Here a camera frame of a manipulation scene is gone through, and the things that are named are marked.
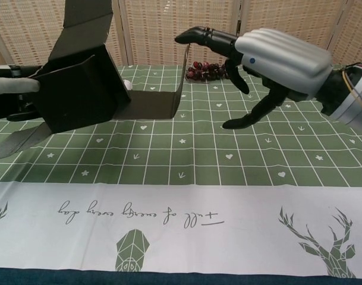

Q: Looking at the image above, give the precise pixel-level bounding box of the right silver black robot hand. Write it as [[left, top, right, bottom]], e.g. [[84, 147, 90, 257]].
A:
[[174, 26, 333, 130]]

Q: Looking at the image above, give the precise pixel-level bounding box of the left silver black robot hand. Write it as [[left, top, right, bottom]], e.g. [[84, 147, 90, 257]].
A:
[[0, 64, 48, 121]]

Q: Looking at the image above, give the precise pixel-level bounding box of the black foldable cardboard box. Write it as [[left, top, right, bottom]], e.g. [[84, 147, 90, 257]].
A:
[[0, 0, 190, 163]]

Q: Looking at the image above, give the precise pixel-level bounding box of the bunch of dark red grapes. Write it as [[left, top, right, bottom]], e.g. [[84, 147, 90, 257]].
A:
[[185, 61, 234, 83]]

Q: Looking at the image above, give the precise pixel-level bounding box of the green checked tablecloth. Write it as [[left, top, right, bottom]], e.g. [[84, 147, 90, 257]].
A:
[[0, 62, 362, 273]]

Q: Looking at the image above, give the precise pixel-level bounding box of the bamboo folding screen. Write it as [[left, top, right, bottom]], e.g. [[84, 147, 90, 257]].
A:
[[0, 0, 362, 68]]

